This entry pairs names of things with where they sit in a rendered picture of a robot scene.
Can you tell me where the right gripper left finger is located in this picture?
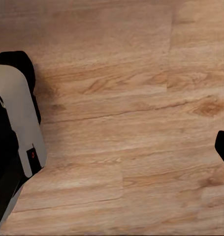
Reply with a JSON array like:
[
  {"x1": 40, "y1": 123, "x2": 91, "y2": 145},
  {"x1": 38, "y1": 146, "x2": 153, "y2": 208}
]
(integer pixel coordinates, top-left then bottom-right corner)
[{"x1": 0, "y1": 131, "x2": 19, "y2": 178}]

